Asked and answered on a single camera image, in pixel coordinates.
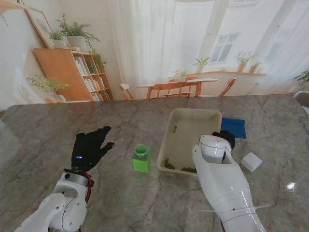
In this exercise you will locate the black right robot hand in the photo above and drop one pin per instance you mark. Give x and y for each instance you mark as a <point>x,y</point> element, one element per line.
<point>227,136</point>

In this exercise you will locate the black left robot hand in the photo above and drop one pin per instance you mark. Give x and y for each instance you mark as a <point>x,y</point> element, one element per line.
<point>90,149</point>

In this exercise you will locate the tall windowsill plant orange pot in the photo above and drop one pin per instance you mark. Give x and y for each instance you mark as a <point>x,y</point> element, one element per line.
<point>242,66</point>

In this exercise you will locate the wooden slat back chair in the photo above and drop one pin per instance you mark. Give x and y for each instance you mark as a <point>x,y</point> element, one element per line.
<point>169,85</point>

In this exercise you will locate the wooden bookshelf with books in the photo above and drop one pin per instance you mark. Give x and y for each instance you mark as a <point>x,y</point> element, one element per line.
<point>60,72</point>

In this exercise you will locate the large potted plant white pot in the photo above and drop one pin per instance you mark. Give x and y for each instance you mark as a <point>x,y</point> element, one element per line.
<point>76,43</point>

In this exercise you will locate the blue plastic scraper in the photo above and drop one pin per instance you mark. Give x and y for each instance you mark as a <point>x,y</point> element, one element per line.
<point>233,128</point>

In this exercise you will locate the white wooden dining table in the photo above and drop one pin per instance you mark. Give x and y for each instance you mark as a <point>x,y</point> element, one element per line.
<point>193,80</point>

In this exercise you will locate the white square jar lid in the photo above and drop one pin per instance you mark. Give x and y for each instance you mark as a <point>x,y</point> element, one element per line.
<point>251,162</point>

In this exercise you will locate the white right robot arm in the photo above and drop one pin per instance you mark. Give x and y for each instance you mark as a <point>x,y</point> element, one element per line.
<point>222,183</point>

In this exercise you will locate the small windowsill plant orange pot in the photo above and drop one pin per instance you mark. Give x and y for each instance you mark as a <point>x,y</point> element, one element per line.
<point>253,69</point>

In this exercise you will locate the scattered green beans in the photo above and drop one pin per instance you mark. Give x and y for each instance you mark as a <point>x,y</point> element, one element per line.
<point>169,164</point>

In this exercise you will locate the leafy potted plant beside bookshelf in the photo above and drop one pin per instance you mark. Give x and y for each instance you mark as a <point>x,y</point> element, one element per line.
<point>48,84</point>

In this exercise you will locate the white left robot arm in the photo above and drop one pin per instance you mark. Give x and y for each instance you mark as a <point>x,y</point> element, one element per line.
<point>58,203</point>

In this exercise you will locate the small potted plant white pot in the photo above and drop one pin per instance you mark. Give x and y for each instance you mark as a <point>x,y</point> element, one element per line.
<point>59,44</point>

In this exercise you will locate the white seat wooden chair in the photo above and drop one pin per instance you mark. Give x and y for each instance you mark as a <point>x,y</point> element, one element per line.
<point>124,87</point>

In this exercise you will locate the wooden picture frame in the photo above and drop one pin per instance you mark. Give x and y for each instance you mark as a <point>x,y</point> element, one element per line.
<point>39,26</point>

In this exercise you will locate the translucent plastic baking tray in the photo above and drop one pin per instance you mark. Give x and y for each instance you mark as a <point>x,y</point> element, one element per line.
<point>183,140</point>

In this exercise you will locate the small table plant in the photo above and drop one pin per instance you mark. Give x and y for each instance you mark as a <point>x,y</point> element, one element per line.
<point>180,77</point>

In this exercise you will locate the broad leaf windowsill plant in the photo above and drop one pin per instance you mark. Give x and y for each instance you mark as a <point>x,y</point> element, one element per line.
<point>201,63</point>

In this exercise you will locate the green square glass jar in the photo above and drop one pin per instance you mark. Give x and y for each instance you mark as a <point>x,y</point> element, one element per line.
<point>141,164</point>

